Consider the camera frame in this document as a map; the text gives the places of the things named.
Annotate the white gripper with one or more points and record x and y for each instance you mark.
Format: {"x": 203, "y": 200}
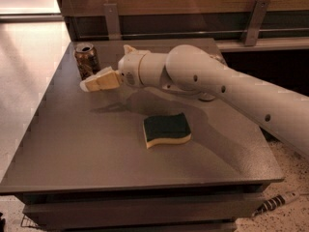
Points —
{"x": 128, "y": 68}

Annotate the orange soda can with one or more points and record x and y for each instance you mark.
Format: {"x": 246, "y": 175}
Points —
{"x": 86, "y": 58}

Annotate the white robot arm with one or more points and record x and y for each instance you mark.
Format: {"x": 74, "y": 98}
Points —
{"x": 188, "y": 70}

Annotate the white silver soda can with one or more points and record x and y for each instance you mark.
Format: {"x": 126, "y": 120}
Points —
{"x": 206, "y": 97}

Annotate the green yellow sponge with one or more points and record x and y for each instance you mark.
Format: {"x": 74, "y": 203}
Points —
{"x": 166, "y": 130}

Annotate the left metal wall bracket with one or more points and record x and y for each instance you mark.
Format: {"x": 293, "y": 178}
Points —
{"x": 112, "y": 22}

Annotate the metal wall bracket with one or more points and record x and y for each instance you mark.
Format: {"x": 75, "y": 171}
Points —
{"x": 112, "y": 22}
{"x": 251, "y": 33}

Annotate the wire rack under table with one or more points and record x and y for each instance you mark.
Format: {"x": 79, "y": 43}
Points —
{"x": 28, "y": 223}

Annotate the right metal wall bracket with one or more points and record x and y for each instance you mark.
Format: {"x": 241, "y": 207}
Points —
{"x": 251, "y": 33}

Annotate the striped handle tool on floor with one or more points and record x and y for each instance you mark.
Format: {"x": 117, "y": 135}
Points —
{"x": 276, "y": 202}

